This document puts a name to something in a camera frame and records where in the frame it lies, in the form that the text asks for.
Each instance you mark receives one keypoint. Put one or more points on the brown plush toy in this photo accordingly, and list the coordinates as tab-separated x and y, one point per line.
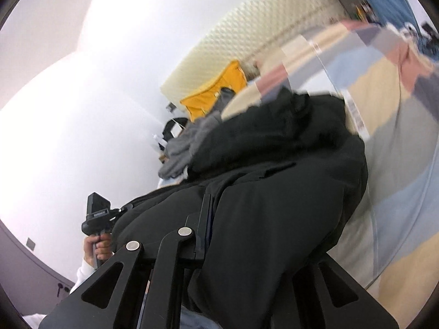
252	70

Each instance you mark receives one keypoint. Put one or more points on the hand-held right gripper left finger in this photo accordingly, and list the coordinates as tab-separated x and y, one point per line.
190	243

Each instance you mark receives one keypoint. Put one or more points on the black bag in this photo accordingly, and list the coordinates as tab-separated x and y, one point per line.
169	126

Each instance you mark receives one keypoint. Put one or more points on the black puffer jacket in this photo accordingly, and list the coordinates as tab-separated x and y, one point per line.
274	195

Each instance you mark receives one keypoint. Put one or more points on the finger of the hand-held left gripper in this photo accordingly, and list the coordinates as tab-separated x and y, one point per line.
123	209

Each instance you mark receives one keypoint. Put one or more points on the yellow pillow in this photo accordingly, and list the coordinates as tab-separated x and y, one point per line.
212	96

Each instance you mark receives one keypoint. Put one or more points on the grey wall switch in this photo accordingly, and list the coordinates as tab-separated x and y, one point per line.
31	244

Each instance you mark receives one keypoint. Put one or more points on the row of small bottles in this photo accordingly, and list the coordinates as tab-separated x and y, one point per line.
362	8

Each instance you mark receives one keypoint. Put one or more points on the person's left forearm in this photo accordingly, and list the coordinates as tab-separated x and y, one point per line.
82	277

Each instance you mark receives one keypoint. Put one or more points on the cream quilted headboard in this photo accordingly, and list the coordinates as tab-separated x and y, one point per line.
274	24

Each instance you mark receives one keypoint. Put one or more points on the grey hoodie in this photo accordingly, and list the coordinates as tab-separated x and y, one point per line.
185	147

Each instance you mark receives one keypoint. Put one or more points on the cardboard box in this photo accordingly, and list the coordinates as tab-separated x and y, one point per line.
163	157

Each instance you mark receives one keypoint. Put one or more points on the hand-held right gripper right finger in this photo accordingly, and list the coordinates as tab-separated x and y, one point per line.
370	315

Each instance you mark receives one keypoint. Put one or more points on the person's left hand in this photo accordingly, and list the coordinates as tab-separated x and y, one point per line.
103	250

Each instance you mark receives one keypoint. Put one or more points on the black desk device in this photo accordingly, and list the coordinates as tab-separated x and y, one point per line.
428	29

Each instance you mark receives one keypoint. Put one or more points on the pastel checkered blanket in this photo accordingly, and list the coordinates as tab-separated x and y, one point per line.
394	144

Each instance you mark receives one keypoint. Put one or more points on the dark wall socket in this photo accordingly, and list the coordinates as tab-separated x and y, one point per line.
61	289

